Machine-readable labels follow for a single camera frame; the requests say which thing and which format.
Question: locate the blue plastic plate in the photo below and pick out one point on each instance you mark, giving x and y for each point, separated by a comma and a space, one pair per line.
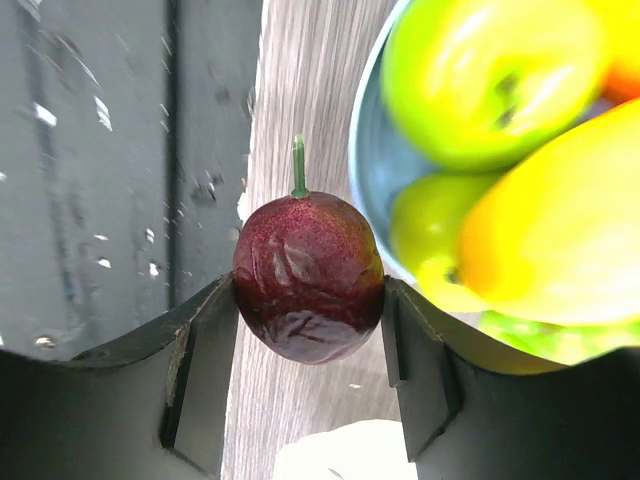
380, 162

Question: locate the fake orange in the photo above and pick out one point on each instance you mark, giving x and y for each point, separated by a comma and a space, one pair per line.
621, 21

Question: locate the green fake pear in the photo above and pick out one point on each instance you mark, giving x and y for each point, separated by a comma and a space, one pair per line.
425, 221

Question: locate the white plastic bag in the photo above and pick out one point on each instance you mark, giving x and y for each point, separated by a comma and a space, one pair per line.
364, 450

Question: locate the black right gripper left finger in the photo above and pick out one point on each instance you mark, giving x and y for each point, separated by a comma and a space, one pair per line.
150, 404

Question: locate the dark red fake plum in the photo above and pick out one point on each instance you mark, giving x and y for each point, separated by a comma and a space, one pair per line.
308, 278

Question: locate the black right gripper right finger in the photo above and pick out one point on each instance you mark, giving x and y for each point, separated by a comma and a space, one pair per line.
472, 407

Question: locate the yellow fake mango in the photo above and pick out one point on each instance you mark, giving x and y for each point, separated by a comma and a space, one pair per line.
557, 238

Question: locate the green fake grapes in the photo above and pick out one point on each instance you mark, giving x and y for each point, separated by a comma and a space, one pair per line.
568, 345

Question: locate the green fake apple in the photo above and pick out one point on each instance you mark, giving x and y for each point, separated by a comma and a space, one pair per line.
478, 85

